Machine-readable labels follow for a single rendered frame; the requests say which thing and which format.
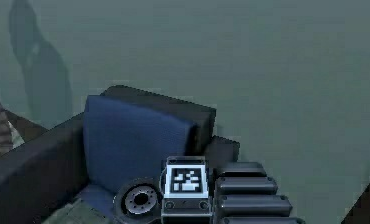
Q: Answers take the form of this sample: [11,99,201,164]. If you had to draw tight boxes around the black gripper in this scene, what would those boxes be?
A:
[112,177,165,224]

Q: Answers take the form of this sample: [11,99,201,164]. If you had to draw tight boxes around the dark furniture edge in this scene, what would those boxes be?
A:
[339,173,370,224]

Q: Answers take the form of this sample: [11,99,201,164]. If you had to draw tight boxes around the dark blue armchair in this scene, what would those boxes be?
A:
[0,85,241,224]

